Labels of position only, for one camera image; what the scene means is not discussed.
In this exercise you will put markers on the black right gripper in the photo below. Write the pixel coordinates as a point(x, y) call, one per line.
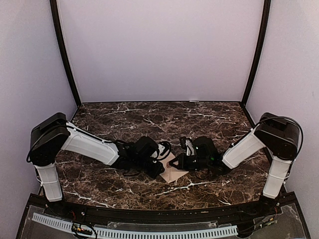
point(182, 162)

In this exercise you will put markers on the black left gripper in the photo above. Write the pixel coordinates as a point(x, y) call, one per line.
point(154, 173)

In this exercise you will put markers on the pink envelope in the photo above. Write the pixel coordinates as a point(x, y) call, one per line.
point(171, 174)

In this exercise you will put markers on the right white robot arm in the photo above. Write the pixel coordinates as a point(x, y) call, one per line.
point(282, 136)

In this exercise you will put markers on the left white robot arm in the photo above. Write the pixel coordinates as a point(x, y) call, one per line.
point(56, 134)

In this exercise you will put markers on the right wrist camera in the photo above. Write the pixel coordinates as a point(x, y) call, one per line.
point(186, 144)

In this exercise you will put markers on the white slotted cable duct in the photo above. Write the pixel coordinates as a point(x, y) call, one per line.
point(136, 231)

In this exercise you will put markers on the black front table rail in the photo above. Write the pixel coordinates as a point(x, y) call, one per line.
point(237, 214)

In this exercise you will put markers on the black right frame post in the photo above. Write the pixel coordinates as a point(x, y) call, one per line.
point(258, 52)

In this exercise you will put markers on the black frame post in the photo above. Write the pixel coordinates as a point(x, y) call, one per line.
point(63, 51)
point(258, 52)

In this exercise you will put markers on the black left frame post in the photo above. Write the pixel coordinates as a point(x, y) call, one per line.
point(63, 51)

